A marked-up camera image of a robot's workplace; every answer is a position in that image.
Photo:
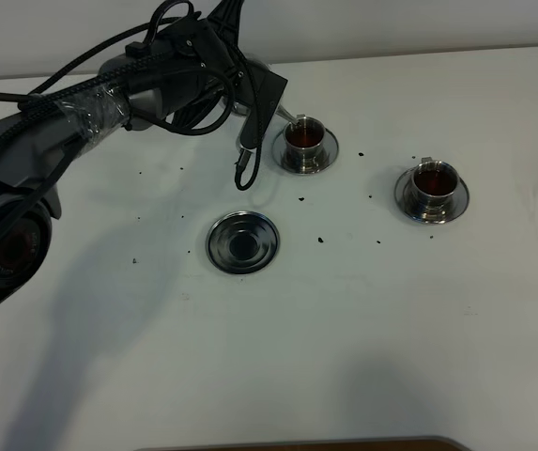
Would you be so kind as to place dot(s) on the right steel cup saucer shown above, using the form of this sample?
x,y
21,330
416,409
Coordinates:
x,y
460,198

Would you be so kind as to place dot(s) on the stainless steel teacup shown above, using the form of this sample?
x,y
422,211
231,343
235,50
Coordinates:
x,y
304,145
430,191

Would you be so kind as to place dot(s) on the left stainless steel teacup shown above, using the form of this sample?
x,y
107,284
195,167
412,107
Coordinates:
x,y
304,145

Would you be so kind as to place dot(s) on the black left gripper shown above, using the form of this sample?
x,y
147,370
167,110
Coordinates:
x,y
225,21

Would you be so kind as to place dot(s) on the left steel cup saucer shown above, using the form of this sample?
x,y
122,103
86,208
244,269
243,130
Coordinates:
x,y
331,151

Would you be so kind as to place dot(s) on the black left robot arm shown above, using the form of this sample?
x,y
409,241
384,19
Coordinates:
x,y
172,78

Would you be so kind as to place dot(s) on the steel teapot saucer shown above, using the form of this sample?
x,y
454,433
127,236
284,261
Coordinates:
x,y
242,242

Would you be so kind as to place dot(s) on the stainless steel teapot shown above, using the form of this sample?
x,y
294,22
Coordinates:
x,y
239,110

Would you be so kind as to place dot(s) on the right stainless steel teacup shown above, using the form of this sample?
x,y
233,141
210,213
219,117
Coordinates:
x,y
430,191

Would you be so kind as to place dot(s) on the steel cup saucer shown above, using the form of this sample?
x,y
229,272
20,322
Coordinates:
x,y
460,198
331,151

